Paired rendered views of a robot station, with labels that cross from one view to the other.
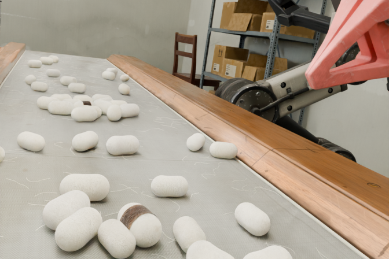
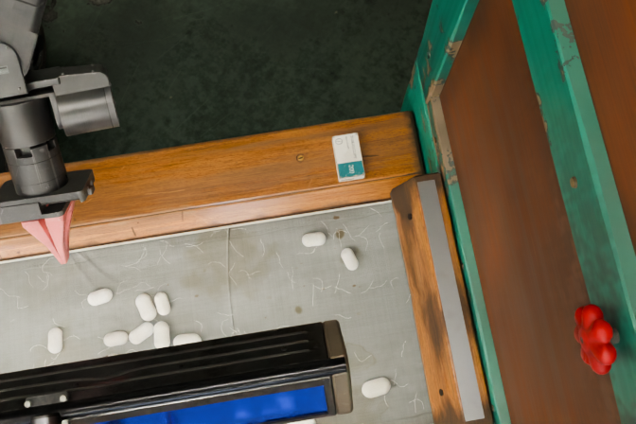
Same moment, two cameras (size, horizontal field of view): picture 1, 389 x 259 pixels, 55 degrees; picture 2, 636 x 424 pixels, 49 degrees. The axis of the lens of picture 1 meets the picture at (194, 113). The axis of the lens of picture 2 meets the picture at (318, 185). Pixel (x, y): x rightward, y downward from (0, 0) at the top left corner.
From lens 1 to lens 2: 81 cm
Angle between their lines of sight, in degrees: 75
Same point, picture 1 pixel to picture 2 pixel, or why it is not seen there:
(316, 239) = (114, 260)
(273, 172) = (25, 249)
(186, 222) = (113, 340)
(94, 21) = not seen: outside the picture
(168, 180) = (57, 342)
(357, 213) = (103, 229)
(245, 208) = (97, 301)
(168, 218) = (88, 344)
